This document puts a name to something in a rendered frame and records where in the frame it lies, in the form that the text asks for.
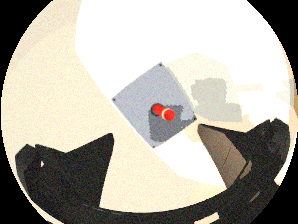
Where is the red peg with white band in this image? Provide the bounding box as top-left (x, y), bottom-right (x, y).
top-left (152, 104), bottom-right (174, 121)

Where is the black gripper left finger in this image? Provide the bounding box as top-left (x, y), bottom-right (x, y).
top-left (35, 133), bottom-right (116, 206)

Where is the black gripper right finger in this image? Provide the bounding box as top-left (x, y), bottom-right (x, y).
top-left (197, 120), bottom-right (270, 189)

